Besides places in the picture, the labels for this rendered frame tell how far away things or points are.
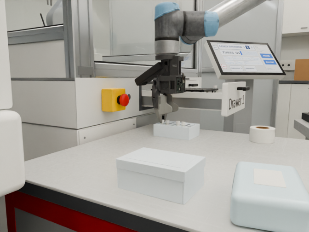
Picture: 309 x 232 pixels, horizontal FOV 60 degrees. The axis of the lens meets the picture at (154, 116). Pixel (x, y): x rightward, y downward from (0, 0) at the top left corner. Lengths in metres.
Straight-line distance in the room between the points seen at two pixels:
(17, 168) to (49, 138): 0.52
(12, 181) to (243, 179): 0.31
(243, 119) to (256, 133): 1.20
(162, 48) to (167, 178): 0.50
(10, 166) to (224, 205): 0.30
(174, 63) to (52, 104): 0.38
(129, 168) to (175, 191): 0.09
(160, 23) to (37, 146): 0.55
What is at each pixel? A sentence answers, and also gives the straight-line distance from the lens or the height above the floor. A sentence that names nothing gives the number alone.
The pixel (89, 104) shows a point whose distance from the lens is 0.82.
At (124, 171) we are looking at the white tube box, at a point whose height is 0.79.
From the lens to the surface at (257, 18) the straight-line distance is 2.75.
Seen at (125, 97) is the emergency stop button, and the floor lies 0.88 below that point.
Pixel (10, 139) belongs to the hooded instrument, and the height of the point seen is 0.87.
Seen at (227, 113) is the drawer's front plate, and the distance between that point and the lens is 0.91.
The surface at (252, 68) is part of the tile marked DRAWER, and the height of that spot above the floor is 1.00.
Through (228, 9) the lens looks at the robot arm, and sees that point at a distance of 1.02.
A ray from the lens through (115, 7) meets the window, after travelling 0.97.
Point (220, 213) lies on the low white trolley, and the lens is 0.40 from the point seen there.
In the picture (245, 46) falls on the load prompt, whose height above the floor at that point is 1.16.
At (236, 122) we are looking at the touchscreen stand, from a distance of 1.98.
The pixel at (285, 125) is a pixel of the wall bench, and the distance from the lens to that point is 3.98.
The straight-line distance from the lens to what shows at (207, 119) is 2.88.
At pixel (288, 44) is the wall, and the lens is 4.68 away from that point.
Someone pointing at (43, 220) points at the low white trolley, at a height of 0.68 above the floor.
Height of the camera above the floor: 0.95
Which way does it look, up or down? 8 degrees down
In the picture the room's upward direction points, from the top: straight up
